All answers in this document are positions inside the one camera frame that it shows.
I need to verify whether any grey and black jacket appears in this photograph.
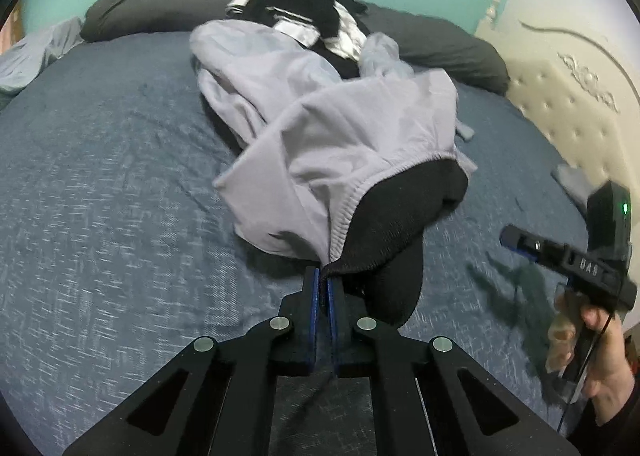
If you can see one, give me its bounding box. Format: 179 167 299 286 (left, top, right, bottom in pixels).
190 20 475 327

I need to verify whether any cream tufted headboard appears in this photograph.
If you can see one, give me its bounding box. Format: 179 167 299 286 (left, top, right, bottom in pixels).
475 0 639 197

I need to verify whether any dark grey long pillow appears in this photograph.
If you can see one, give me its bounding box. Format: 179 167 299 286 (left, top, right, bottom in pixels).
81 0 510 95

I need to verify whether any folded grey garment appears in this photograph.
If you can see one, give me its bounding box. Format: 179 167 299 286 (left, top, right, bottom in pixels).
551 163 594 217

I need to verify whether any black and white clothes pile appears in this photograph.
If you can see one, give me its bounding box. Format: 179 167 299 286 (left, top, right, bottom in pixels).
226 0 369 78

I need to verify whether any light grey pillow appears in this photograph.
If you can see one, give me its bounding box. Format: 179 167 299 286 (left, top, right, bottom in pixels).
0 17 84 95

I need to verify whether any person's right hand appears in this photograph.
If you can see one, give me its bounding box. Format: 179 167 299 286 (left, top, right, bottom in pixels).
546 293 636 427

